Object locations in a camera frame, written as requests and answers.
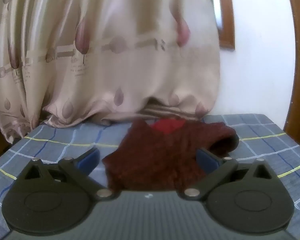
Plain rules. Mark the beige leaf print curtain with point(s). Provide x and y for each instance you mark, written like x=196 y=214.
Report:
x=115 y=67

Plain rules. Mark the blue plaid bed sheet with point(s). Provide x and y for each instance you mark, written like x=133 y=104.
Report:
x=52 y=142

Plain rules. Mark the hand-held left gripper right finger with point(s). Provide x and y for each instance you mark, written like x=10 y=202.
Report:
x=205 y=156

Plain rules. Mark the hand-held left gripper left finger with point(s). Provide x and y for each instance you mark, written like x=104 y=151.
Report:
x=90 y=158

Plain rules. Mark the maroon knit sweater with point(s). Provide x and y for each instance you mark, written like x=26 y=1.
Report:
x=160 y=155

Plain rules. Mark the wooden window frame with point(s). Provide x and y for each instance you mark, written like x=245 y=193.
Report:
x=227 y=17

